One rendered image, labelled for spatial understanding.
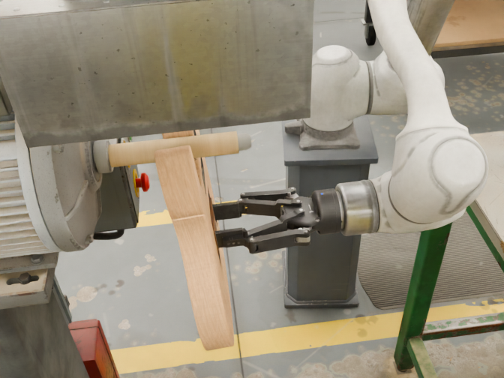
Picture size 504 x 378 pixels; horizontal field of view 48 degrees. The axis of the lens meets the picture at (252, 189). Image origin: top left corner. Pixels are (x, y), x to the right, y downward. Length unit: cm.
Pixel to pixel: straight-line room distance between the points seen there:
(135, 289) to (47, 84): 176
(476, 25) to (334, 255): 163
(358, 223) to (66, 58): 55
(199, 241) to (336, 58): 93
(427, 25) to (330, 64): 31
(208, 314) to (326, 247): 115
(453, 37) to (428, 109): 219
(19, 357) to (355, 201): 59
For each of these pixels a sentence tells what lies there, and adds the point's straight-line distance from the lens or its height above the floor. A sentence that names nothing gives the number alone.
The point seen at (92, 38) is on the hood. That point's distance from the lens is 56.
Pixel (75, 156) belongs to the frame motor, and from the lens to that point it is 77.
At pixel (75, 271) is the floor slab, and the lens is 243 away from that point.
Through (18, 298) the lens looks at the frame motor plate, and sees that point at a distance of 87.
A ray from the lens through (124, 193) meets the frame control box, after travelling 112.
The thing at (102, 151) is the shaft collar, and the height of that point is 127.
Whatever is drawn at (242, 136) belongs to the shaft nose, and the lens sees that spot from 81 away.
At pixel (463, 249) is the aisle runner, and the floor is 0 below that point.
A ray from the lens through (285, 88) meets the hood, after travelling 60.
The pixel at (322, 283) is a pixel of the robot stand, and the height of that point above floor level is 13.
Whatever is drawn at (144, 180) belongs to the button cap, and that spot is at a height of 99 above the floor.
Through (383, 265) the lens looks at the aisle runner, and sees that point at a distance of 233.
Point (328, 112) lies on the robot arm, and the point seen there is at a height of 82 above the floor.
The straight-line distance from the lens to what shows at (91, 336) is 142.
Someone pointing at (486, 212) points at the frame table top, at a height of 93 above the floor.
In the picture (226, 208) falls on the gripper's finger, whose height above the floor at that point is 108.
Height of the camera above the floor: 173
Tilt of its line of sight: 41 degrees down
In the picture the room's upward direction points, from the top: 3 degrees counter-clockwise
